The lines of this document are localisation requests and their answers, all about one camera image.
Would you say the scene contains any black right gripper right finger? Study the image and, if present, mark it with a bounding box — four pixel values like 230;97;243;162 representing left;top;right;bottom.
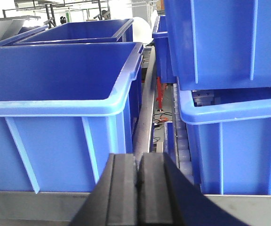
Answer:
138;153;245;226

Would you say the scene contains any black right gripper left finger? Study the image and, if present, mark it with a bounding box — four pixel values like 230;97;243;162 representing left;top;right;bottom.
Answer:
69;154;137;226

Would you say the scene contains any blue target plastic box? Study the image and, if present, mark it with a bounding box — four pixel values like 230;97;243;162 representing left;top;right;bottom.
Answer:
0;42;143;193

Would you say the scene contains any steel rack divider bar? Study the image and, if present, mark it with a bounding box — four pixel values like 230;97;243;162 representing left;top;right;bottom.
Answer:
133;47;157;161

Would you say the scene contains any blue plastic bin right side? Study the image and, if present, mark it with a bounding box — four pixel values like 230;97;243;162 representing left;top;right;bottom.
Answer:
177;88;271;195

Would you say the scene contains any blue bin far right back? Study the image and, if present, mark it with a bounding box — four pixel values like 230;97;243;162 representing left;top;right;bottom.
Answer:
152;16;176;84

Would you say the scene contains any blue bin upper right stacked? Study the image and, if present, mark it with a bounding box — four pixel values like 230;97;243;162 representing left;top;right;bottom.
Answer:
164;0;271;90

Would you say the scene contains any blue bin behind target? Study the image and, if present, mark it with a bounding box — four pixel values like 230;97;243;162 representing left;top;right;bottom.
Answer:
0;19;134;47

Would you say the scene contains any red steel frame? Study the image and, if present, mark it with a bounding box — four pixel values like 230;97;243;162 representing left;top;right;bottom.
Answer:
156;77;167;112

